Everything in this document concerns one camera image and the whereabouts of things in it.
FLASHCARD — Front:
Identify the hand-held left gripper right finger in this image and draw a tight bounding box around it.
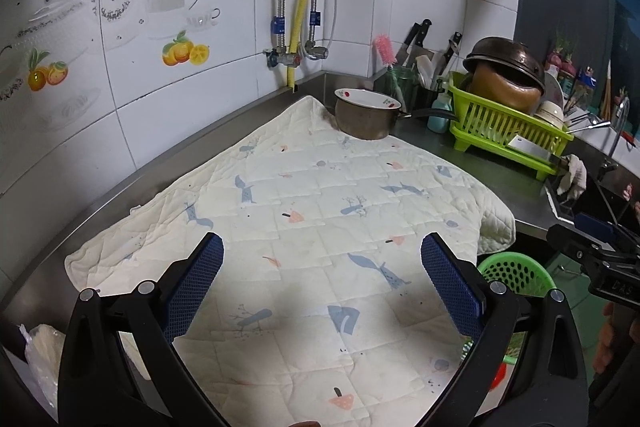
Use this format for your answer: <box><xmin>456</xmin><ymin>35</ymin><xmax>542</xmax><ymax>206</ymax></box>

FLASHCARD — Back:
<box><xmin>420</xmin><ymin>232</ymin><xmax>588</xmax><ymax>427</ymax></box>

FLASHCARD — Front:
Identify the steel saucepan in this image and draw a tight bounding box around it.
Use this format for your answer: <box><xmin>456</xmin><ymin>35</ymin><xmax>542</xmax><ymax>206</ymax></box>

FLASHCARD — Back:
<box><xmin>334</xmin><ymin>94</ymin><xmax>456</xmax><ymax>142</ymax></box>

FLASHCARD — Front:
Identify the green plastic basket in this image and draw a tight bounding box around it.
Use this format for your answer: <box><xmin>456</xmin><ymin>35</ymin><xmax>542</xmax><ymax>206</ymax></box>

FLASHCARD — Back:
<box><xmin>460</xmin><ymin>251</ymin><xmax>555</xmax><ymax>390</ymax></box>

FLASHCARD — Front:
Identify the metal utensil handle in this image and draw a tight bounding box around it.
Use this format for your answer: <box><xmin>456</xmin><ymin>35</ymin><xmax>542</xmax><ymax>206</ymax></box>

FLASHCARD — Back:
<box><xmin>567</xmin><ymin>114</ymin><xmax>612</xmax><ymax>134</ymax></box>

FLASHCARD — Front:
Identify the steel sink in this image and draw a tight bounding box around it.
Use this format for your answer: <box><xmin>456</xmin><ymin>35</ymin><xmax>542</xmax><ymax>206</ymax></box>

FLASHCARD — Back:
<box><xmin>545</xmin><ymin>172</ymin><xmax>640</xmax><ymax>230</ymax></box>

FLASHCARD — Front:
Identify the black utensil holder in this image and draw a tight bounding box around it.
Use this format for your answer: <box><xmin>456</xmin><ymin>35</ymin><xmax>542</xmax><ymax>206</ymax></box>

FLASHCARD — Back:
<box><xmin>415</xmin><ymin>82</ymin><xmax>444</xmax><ymax>118</ymax></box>

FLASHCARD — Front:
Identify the person's right hand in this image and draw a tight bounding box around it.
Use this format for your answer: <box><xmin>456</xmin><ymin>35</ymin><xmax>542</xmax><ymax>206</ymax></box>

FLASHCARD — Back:
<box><xmin>592</xmin><ymin>301</ymin><xmax>622</xmax><ymax>375</ymax></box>

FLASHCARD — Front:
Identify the thin white hose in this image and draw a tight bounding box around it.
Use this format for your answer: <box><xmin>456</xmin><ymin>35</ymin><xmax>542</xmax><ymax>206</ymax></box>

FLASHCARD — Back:
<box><xmin>327</xmin><ymin>0</ymin><xmax>342</xmax><ymax>54</ymax></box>

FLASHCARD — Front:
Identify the white printed plate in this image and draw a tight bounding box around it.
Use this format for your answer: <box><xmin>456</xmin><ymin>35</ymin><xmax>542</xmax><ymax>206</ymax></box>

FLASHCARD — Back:
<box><xmin>334</xmin><ymin>88</ymin><xmax>403</xmax><ymax>110</ymax></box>

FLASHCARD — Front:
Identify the white plastic bag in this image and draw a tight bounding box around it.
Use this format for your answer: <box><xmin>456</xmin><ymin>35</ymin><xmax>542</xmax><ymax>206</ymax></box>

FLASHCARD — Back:
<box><xmin>19</xmin><ymin>322</ymin><xmax>69</xmax><ymax>424</ymax></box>

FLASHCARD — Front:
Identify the black cable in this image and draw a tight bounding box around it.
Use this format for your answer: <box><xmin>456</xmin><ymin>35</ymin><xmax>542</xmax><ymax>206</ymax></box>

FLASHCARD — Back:
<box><xmin>585</xmin><ymin>167</ymin><xmax>640</xmax><ymax>249</ymax></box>

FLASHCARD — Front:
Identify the brown pot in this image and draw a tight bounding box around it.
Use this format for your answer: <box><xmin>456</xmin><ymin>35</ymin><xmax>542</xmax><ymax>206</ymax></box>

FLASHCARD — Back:
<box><xmin>467</xmin><ymin>59</ymin><xmax>543</xmax><ymax>112</ymax></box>

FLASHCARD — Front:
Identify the green dish rack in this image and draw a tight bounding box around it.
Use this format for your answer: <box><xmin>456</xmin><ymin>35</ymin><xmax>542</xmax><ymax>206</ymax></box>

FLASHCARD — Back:
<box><xmin>446</xmin><ymin>71</ymin><xmax>575</xmax><ymax>182</ymax></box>

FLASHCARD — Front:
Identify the cream bowl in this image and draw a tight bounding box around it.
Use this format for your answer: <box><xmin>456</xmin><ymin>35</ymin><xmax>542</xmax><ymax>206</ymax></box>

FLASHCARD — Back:
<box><xmin>535</xmin><ymin>101</ymin><xmax>566</xmax><ymax>130</ymax></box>

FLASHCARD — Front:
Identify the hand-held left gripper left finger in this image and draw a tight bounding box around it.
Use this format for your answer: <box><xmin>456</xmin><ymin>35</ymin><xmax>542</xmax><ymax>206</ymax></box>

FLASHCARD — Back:
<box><xmin>57</xmin><ymin>232</ymin><xmax>228</xmax><ymax>427</ymax></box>

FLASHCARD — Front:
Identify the black-handled knife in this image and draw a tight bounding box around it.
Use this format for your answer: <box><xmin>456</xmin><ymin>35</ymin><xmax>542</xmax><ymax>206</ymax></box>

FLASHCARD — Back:
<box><xmin>402</xmin><ymin>19</ymin><xmax>432</xmax><ymax>68</ymax></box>

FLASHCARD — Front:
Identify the cleaver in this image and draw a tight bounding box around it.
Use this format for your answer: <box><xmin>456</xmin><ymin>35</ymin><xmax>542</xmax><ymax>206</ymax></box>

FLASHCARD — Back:
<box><xmin>507</xmin><ymin>134</ymin><xmax>539</xmax><ymax>158</ymax></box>

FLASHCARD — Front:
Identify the dark wok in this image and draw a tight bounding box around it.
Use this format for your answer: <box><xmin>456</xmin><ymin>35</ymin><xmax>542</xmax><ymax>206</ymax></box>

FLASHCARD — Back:
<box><xmin>462</xmin><ymin>37</ymin><xmax>547</xmax><ymax>88</ymax></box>

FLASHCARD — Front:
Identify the white rag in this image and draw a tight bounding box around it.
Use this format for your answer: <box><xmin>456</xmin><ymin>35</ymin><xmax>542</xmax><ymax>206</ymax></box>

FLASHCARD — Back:
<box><xmin>556</xmin><ymin>154</ymin><xmax>587</xmax><ymax>202</ymax></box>

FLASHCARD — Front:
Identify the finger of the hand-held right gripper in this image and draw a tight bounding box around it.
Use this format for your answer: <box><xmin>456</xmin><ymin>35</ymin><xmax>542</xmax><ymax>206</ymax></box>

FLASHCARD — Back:
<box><xmin>546</xmin><ymin>223</ymin><xmax>609</xmax><ymax>269</ymax></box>
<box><xmin>574</xmin><ymin>212</ymin><xmax>622</xmax><ymax>251</ymax></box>

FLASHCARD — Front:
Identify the green glass jar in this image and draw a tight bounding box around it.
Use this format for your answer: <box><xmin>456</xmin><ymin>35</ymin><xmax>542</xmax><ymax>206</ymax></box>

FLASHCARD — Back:
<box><xmin>387</xmin><ymin>66</ymin><xmax>419</xmax><ymax>108</ymax></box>

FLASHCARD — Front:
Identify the teal bottle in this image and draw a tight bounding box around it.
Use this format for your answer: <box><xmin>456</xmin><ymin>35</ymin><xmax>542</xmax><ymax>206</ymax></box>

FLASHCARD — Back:
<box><xmin>427</xmin><ymin>79</ymin><xmax>454</xmax><ymax>132</ymax></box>

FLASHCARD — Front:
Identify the cream quilted mat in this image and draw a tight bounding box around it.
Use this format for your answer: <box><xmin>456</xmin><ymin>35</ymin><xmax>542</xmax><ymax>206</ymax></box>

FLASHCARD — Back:
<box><xmin>64</xmin><ymin>96</ymin><xmax>516</xmax><ymax>427</ymax></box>

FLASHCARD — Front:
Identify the pink bottle brush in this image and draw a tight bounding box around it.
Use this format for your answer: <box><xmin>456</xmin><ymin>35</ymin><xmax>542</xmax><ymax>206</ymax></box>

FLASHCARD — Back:
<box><xmin>372</xmin><ymin>33</ymin><xmax>401</xmax><ymax>72</ymax></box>

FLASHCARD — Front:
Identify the steel faucet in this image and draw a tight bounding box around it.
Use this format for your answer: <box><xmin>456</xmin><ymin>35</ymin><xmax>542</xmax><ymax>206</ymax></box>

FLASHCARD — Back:
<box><xmin>599</xmin><ymin>97</ymin><xmax>632</xmax><ymax>174</ymax></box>

